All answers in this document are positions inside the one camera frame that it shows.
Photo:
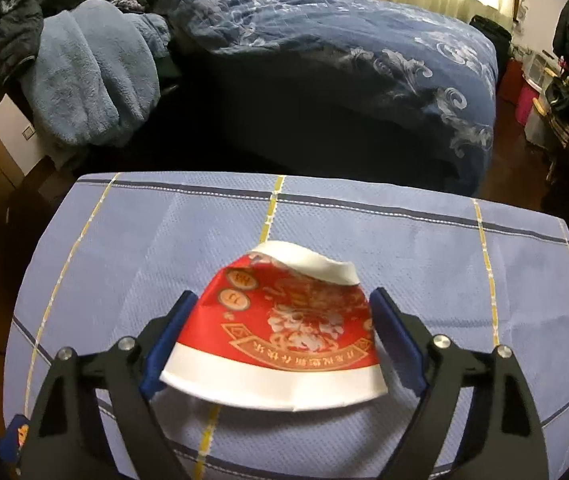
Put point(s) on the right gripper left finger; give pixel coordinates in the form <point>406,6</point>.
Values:
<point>67,439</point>

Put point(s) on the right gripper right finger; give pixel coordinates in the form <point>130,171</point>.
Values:
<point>476,417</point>

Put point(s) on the blue snack wrapper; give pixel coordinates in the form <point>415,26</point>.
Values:
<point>12,441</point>

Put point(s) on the red white paper cup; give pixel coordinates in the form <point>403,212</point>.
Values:
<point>282,329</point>

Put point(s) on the light blue checked tablecloth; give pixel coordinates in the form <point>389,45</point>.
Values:
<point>122,247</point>

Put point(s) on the pink storage box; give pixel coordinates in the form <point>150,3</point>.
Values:
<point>525,102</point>

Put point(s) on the light blue fleece blanket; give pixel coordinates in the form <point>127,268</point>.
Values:
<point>96,78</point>

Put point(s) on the black suitcase by window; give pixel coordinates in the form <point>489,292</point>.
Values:
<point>499,37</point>

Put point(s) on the blue floral bed duvet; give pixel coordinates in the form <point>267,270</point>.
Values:
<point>422,83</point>

